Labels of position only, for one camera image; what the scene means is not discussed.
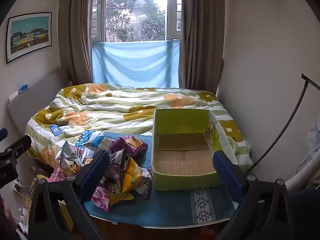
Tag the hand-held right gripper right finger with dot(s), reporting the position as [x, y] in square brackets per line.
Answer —
[226, 172]

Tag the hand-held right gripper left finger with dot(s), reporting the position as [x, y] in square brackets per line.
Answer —
[96, 175]

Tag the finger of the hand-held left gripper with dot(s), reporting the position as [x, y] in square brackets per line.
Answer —
[17, 146]
[2, 133]

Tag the pile of mixed snack bags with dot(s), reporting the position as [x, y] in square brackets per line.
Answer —
[120, 175]

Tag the green cardboard box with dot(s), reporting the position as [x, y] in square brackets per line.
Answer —
[185, 160]

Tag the patterned white bag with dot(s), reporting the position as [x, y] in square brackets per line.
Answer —
[86, 140]

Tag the blue tag card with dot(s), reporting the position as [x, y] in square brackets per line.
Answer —
[55, 130]

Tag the blue and white gadget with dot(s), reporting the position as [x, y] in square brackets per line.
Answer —
[23, 88]

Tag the small black device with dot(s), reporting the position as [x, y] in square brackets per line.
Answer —
[63, 124]

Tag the grey headboard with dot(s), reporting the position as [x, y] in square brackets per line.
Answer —
[37, 95]

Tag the floral blanket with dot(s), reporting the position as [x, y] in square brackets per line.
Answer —
[112, 105]

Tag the dark blue cloth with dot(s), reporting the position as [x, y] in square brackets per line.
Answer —
[305, 215]

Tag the framed town picture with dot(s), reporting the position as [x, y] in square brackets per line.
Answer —
[28, 36]

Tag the light blue window cloth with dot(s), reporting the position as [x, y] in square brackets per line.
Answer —
[135, 62]

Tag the black lamp stand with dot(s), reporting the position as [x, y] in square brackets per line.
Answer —
[310, 81]

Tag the brown curtain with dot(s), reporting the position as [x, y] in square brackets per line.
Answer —
[77, 30]
[202, 42]

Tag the window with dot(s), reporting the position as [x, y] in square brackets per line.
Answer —
[135, 12]

